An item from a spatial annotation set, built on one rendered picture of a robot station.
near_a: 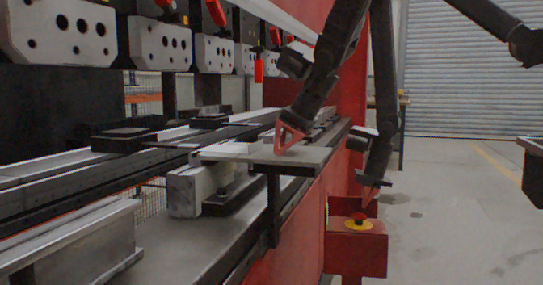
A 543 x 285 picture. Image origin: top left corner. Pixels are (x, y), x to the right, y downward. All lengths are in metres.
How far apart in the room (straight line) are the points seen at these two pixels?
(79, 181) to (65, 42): 0.46
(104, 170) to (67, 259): 0.43
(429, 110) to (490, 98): 1.10
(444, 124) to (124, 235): 7.85
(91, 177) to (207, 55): 0.39
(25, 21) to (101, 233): 0.29
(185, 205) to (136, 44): 0.35
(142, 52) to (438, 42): 7.78
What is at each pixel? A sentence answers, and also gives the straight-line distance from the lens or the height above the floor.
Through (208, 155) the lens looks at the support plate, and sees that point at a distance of 0.79.
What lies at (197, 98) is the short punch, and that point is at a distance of 0.82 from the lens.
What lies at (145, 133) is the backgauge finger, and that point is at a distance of 0.98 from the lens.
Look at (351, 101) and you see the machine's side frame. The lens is 2.94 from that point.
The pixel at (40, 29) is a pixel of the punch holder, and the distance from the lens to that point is 0.47.
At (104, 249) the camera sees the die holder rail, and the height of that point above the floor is 0.92.
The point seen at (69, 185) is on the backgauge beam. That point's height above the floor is 0.94.
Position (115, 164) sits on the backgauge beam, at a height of 0.96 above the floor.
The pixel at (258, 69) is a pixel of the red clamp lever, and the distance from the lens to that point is 0.97.
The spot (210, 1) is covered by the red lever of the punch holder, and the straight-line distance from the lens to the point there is 0.74.
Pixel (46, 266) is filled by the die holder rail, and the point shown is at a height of 0.94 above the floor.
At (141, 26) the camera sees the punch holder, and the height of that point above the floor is 1.24.
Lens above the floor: 1.16
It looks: 9 degrees down
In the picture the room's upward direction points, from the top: straight up
